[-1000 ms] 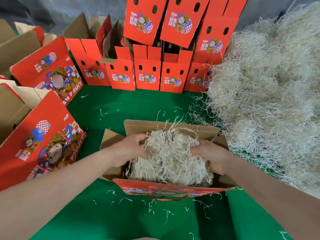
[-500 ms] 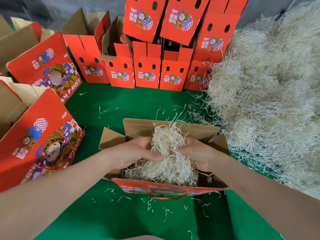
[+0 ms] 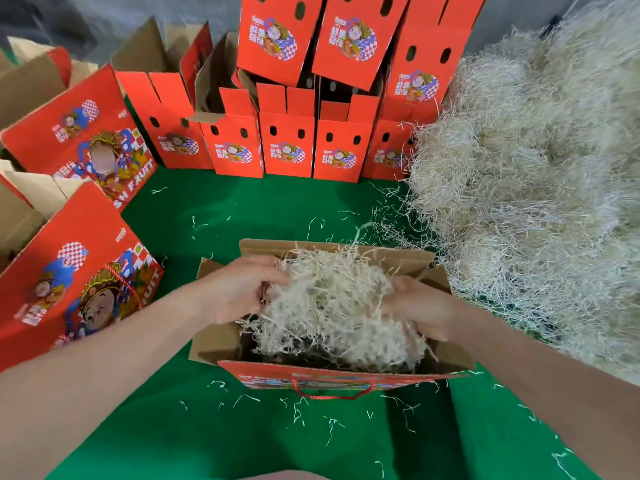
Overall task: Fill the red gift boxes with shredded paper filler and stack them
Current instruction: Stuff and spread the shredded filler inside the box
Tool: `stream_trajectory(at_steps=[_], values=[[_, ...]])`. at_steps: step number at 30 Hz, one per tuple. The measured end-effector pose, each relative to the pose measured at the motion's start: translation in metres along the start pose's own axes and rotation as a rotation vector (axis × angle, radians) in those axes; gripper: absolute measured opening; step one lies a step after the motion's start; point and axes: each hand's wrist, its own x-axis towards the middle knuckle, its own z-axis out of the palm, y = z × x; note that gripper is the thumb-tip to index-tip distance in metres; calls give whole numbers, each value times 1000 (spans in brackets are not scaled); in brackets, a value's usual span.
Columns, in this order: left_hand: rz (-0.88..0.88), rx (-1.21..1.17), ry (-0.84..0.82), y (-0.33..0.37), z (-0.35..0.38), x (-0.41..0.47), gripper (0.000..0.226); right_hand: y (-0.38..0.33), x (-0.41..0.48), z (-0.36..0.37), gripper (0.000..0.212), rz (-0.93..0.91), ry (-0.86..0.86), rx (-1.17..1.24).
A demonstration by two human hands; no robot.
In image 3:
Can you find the person's pink clothing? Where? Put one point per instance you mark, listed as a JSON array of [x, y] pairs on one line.
[[285, 476]]

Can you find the person's left forearm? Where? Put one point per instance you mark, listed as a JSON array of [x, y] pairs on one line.
[[100, 385]]

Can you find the person's left hand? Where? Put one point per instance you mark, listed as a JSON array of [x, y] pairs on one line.
[[238, 287]]

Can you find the group of red boxes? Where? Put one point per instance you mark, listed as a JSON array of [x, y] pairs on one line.
[[70, 265]]

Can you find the person's right hand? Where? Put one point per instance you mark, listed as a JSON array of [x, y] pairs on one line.
[[430, 307]]

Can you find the pile of wood wool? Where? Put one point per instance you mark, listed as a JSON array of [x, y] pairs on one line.
[[540, 165]]

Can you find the small straw filler clump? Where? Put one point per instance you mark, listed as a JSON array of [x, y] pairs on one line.
[[335, 310]]

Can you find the person's right forearm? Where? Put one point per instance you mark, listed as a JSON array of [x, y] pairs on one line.
[[550, 385]]

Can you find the red cardboard box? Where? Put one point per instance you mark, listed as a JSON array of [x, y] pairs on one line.
[[388, 155], [420, 80], [355, 40], [175, 140], [235, 150], [275, 40], [320, 379], [288, 150], [340, 155]]

